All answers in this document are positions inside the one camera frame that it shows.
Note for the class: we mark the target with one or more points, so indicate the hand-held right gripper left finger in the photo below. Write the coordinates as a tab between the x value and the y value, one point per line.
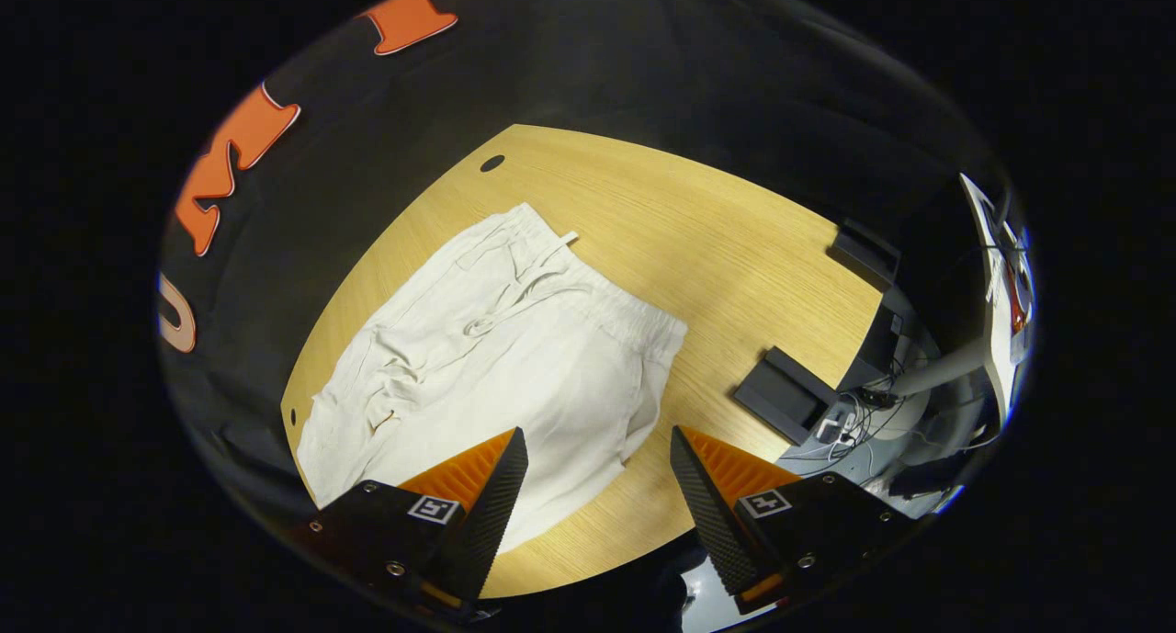
491	523

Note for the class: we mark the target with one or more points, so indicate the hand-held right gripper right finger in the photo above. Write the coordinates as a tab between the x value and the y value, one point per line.
712	523

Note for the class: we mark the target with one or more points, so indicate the white jeans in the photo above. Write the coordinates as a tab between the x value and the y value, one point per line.
514	367

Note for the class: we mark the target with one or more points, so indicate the black box stand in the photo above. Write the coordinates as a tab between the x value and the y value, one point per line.
864	252
781	394

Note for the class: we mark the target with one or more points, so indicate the white power adapter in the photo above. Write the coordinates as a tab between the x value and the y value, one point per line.
831	426

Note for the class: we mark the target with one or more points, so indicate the grey metal pole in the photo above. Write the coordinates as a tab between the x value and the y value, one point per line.
937	368

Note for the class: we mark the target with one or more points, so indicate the white tilted panel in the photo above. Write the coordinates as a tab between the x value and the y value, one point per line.
997	339

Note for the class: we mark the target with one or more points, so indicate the black backdrop cloth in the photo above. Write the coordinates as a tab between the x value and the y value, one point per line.
643	63

